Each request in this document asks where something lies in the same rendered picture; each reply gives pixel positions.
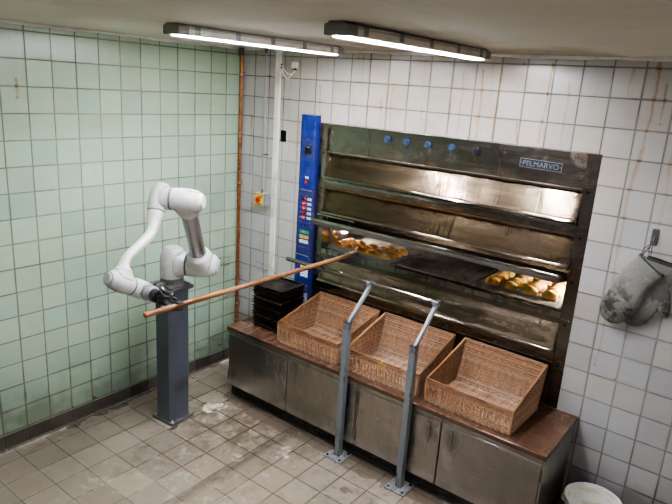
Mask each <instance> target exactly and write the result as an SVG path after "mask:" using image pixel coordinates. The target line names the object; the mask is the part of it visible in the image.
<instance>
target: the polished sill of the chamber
mask: <svg viewBox="0 0 672 504"><path fill-rule="evenodd" d="M321 253H323V254H327V255H331V256H334V257H338V256H341V255H345V254H348V253H346V252H343V251H339V250H335V249H332V248H328V247H323V248H321ZM345 260H349V261H352V262H356V263H360V264H363V265H367V266H371V267H374V268H378V269H381V270H385V271H389V272H392V273H396V274H400V275H403V276H407V277H411V278H414V279H418V280H421V281H425V282H429V283H432V284H436V285H440V286H443V287H447V288H450V289H454V290H458V291H461V292H465V293H469V294H472V295H476V296H480V297H483V298H487V299H490V300H494V301H498V302H501V303H505V304H509V305H512V306H516V307H519V308H523V309H527V310H530V311H534V312H538V313H541V314H545V315H549V316H552V317H556V318H559V319H560V315H561V310H562V309H559V308H555V307H551V306H547V305H544V304H540V303H536V302H532V301H529V300H525V299H521V298H517V297H514V296H510V295H506V294H502V293H498V292H495V291H491V290H487V289H483V288H480V287H476V286H472V285H468V284H465V283H461V282H457V281H453V280H450V279H446V278H442V277H438V276H435V275H431V274H427V273H423V272H420V271H416V270H412V269H408V268H405V267H401V266H397V265H393V264H387V263H383V262H379V261H376V260H372V259H368V258H365V257H361V256H356V257H352V258H346V259H345Z"/></svg>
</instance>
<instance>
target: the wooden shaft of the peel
mask: <svg viewBox="0 0 672 504"><path fill-rule="evenodd" d="M350 257H351V254H350V253H348V254H345V255H341V256H338V257H334V258H331V259H327V260H324V261H321V262H317V263H314V264H310V265H307V266H303V267H300V268H296V269H293V270H289V271H286V272H282V273H279V274H275V275H272V276H268V277H265V278H261V279H258V280H254V281H251V282H248V283H244V284H241V285H237V286H234V287H230V288H227V289H223V290H220V291H216V292H213V293H209V294H206V295H202V296H199V297H195V298H192V299H188V300H185V301H182V302H184V303H183V304H180V305H178V304H176V303H175V304H171V305H168V306H164V307H161V308H157V309H154V310H150V311H147V312H144V313H143V316H144V318H147V317H151V316H154V315H157V314H161V313H164V312H168V311H171V310H174V309H178V308H181V307H184V306H188V305H191V304H195V303H198V302H201V301H205V300H208V299H211V298H215V297H218V296H221V295H225V294H228V293H232V292H235V291H238V290H242V289H245V288H248V287H252V286H255V285H259V284H262V283H265V282H269V281H272V280H275V279H279V278H282V277H286V276H289V275H292V274H296V273H299V272H302V271H306V270H309V269H312V268H316V267H319V266H323V265H326V264H329V263H333V262H336V261H339V260H343V259H346V258H350Z"/></svg>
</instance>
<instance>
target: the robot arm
mask: <svg viewBox="0 0 672 504"><path fill-rule="evenodd" d="M205 205H206V198H205V196H204V194H203V193H201V192H199V191H197V190H194V189H188V188H170V186H169V185H168V184H166V183H164V182H158V183H156V184H155V185H154V186H153V188H152V190H151V192H150V195H149V199H148V205H147V228H146V231H145V233H144V234H143V235H142V236H141V237H140V238H139V239H138V240H137V241H136V242H135V243H134V244H133V245H132V246H131V247H130V248H128V249H127V250H126V251H125V253H124V254H123V255H122V257H121V259H120V261H119V263H118V265H117V267H115V268H113V270H109V271H107V272H106V273H105V274H104V277H103V282H104V284H105V285H106V286H107V287H108V288H109V289H111V290H113V291H115V292H118V293H121V294H126V295H130V296H132V297H134V298H137V299H141V300H146V301H148V302H151V303H152V302H154V303H157V304H159V305H160V307H164V306H163V305H165V306H168V305H171V304H170V303H169V302H168V301H167V300H166V299H169V300H171V302H174V303H176V304H178V305H180V304H183V303H184V302H182V301H180V300H178V298H175V297H174V293H172V292H171V291H173V290H175V289H178V288H181V287H184V286H188V285H191V283H190V282H187V281H184V276H192V277H211V276H214V275H216V274H217V273H218V272H219V268H220V260H219V258H218V257H217V256H216V255H213V254H212V253H211V252H210V250H209V249H208V248H206V247H205V245H204V241H203V236H202V231H201V226H200V221H199V217H198V214H199V212H201V211H202V210H203V209H204V208H205ZM165 210H166V211H167V210H174V211H175V212H176V213H177V214H178V215H179V216H180V217H181V219H182V223H183V227H184V231H185V235H186V239H187V243H188V247H189V252H188V253H187V252H185V251H184V249H183V248H182V247H181V246H179V245H176V244H172V245H167V246H165V247H164V249H163V251H162V253H161V255H160V263H159V269H160V281H157V282H154V283H153V285H154V286H153V285H151V284H150V283H148V282H146V281H144V280H142V279H138V278H134V276H133V271H132V270H131V269H130V263H131V260H132V259H133V258H134V257H135V256H136V255H137V254H138V253H139V252H140V251H141V250H143V249H144V248H145V247H146V246H147V245H148V244H149V243H151V241H152V240H153V239H154V238H155V236H156V234H157V232H158V230H159V227H160V224H161V222H162V219H163V217H164V214H165ZM155 286H156V287H155ZM158 288H159V289H160V290H159V289H158ZM164 293H165V294H167V295H165V294H164Z"/></svg>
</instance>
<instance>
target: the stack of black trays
mask: <svg viewBox="0 0 672 504"><path fill-rule="evenodd" d="M305 285H306V284H305V283H301V282H298V281H294V280H291V279H287V278H284V277H282V278H279V279H275V280H272V281H269V282H265V283H262V284H259V285H255V286H252V287H254V289H252V290H254V292H253V293H255V295H252V296H254V298H252V299H254V301H252V302H254V304H252V305H254V307H252V308H254V309H253V310H252V311H254V312H253V313H252V314H254V316H252V317H254V319H253V320H254V321H253V322H252V323H254V325H256V326H259V327H262V328H264V329H267V330H270V331H273V332H275V333H277V323H278V321H279V320H281V319H282V318H284V317H285V316H286V315H288V314H289V313H291V311H293V310H295V309H296V308H298V307H299V306H301V305H302V304H303V302H305V301H303V299H305V298H303V297H304V296H303V295H304V294H305V292H303V291H304V289H303V288H304V286H305Z"/></svg>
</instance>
